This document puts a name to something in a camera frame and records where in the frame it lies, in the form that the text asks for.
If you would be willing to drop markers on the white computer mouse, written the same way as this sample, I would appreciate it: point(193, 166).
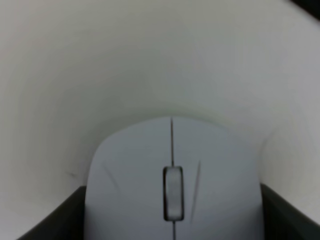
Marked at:
point(173, 178)

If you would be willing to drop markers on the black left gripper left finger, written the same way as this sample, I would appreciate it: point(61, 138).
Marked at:
point(66, 222)

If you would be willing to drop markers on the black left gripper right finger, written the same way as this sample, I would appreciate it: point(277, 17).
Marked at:
point(282, 221)

